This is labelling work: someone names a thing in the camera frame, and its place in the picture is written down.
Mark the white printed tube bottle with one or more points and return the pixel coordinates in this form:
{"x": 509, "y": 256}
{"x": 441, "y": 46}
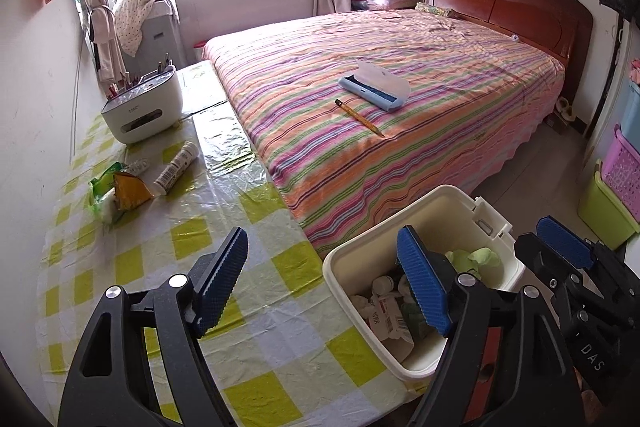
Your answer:
{"x": 175, "y": 168}

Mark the white packet red label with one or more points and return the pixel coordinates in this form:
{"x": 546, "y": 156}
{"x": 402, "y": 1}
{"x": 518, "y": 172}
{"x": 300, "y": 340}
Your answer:
{"x": 390, "y": 319}

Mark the white plastic bin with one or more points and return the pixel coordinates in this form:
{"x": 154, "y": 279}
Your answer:
{"x": 360, "y": 252}

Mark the green wet wipes packet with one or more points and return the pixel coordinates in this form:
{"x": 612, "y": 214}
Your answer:
{"x": 102, "y": 187}

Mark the green plastic storage box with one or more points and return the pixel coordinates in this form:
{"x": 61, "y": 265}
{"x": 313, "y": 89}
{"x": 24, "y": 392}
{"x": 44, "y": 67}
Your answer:
{"x": 605, "y": 207}

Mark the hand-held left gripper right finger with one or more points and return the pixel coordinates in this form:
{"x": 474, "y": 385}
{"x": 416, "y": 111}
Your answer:
{"x": 425, "y": 292}

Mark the white tissue box organizer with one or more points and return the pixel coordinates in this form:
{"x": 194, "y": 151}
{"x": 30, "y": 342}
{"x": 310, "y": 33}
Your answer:
{"x": 142, "y": 112}

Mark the small white printed tube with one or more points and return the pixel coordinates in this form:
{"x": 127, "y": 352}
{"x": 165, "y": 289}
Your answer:
{"x": 138, "y": 167}

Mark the orange snack bag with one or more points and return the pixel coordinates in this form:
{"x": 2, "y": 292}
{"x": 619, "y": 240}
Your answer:
{"x": 131, "y": 193}

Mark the white tissue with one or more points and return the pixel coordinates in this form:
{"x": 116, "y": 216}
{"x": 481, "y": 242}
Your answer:
{"x": 361, "y": 307}

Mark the yellow checked tablecloth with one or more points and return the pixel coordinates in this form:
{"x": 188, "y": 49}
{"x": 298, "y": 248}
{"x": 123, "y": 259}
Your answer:
{"x": 280, "y": 357}

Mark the wooden bed headboard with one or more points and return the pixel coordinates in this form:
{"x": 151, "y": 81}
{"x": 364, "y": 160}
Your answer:
{"x": 515, "y": 2}

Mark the blue plastic storage box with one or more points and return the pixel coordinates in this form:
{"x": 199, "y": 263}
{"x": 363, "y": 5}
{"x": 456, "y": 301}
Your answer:
{"x": 631, "y": 112}

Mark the white hanging garment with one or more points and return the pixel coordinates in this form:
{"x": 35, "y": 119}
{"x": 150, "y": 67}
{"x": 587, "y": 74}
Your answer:
{"x": 105, "y": 37}

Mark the dark bottle with white cap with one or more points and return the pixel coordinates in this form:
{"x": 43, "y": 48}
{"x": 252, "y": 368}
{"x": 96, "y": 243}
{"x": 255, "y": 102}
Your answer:
{"x": 382, "y": 284}

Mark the blue pencil case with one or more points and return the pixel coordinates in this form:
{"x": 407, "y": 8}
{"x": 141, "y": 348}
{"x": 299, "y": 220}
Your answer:
{"x": 375, "y": 88}

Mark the bunch of pens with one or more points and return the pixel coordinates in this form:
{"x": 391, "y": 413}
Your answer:
{"x": 130, "y": 82}

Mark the pair of slippers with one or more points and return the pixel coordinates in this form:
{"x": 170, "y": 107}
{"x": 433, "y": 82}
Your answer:
{"x": 565, "y": 109}

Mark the grey appliance with cloth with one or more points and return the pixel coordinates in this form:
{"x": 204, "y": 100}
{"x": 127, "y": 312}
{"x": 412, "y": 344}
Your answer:
{"x": 132, "y": 19}

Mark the striped bed sheet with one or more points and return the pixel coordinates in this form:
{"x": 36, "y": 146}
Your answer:
{"x": 400, "y": 157}

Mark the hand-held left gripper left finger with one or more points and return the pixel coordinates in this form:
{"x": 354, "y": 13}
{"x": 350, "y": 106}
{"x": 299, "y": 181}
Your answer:
{"x": 220, "y": 279}

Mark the pale green packet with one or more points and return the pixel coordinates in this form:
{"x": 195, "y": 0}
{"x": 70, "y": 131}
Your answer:
{"x": 416, "y": 319}

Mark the red basin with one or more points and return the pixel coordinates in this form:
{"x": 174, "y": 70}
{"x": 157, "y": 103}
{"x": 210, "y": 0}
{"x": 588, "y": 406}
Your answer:
{"x": 200, "y": 44}

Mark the small floral pillow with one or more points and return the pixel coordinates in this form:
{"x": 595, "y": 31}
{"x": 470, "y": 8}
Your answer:
{"x": 434, "y": 9}

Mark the yellow pencil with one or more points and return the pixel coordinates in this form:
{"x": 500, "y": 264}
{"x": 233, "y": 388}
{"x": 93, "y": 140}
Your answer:
{"x": 360, "y": 119}

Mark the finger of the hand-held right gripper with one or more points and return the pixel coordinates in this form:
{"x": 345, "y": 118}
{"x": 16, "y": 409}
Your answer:
{"x": 567, "y": 242}
{"x": 542, "y": 264}

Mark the pink plastic basket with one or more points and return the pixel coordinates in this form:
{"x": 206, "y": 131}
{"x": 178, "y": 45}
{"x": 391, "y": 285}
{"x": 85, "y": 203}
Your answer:
{"x": 625, "y": 167}

